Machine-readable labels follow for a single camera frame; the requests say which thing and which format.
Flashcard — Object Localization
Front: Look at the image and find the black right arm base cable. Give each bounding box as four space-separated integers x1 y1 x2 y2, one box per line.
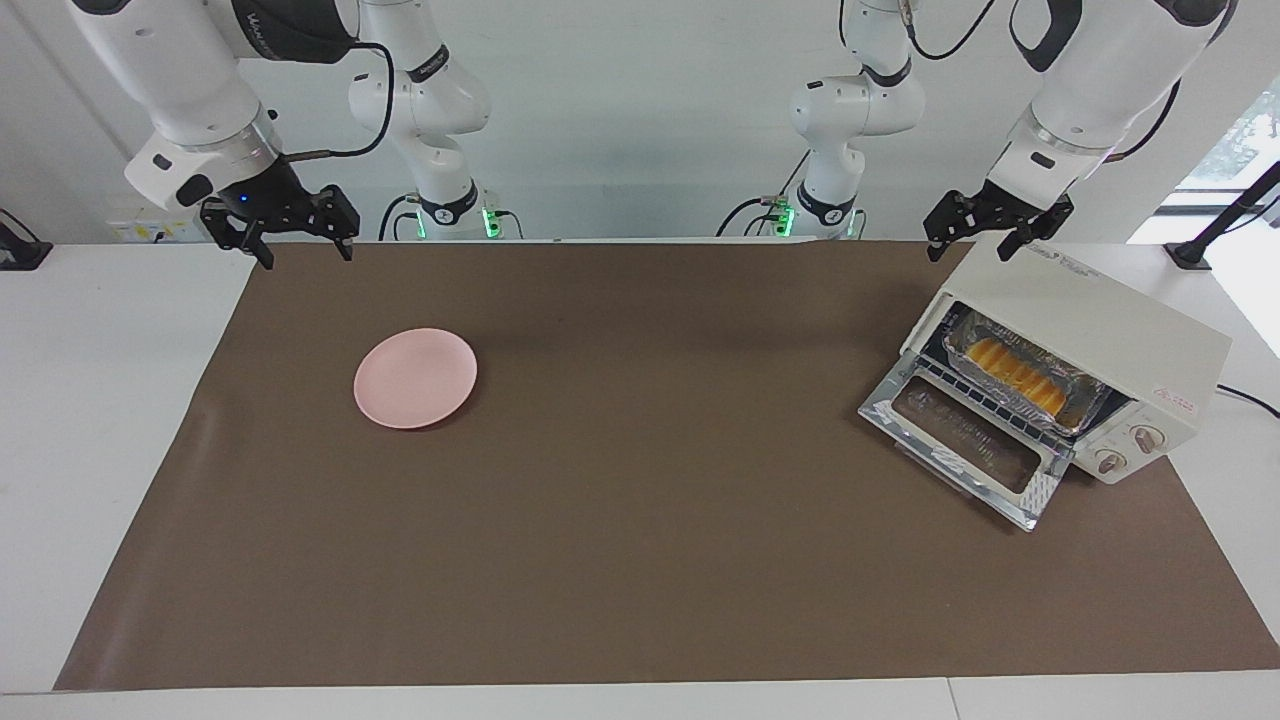
377 194 423 242

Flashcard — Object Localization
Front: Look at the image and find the black left arm base cable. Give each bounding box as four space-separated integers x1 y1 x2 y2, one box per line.
715 150 813 239

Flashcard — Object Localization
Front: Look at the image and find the black table clamp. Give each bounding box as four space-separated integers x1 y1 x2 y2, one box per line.
0 208 54 272

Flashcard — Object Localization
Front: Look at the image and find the sliced golden bread loaf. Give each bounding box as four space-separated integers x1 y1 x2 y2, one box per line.
964 337 1069 419

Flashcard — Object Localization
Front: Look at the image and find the black oven power cord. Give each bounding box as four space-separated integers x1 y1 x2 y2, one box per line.
1214 384 1280 419

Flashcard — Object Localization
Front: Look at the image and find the brown table mat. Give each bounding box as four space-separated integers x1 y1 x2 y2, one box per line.
53 240 1280 693

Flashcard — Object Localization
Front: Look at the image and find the glass oven door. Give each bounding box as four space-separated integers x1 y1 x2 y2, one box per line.
858 355 1074 533

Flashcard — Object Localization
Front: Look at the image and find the white wall power socket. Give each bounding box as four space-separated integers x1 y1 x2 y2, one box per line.
105 205 216 245

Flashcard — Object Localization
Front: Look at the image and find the pink round plate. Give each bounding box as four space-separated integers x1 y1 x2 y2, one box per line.
353 327 479 431

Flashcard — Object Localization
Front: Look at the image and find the white toaster oven body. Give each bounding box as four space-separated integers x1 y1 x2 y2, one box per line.
900 237 1233 487

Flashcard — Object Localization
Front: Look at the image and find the metal oven wire rack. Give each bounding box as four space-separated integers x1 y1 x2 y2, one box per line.
915 300 1133 453

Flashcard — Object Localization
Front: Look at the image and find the aluminium foil tray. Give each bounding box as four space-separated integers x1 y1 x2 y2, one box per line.
942 310 1111 437

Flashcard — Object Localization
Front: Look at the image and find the black arm base cable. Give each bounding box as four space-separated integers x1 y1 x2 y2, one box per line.
377 194 423 242
715 150 813 239

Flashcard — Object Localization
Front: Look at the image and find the black camera stand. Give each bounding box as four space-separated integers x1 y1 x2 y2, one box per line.
1164 160 1280 272

